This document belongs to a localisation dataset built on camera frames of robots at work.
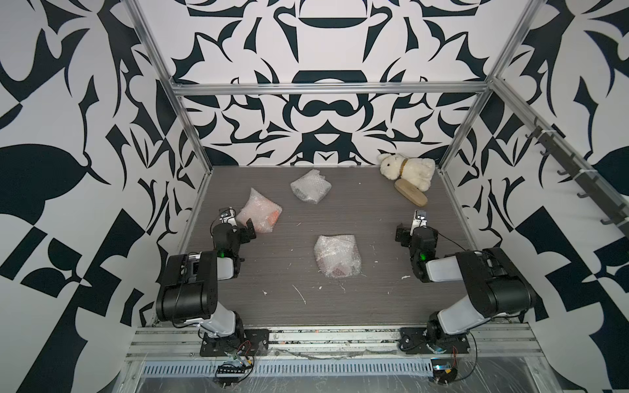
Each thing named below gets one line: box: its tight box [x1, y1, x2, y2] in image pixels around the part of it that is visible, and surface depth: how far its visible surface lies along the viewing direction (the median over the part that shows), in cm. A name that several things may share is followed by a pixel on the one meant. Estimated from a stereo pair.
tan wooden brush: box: [393, 178, 429, 208], surface depth 110 cm
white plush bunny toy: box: [378, 153, 436, 192], surface depth 113 cm
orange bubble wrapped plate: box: [235, 187, 283, 233], surface depth 103 cm
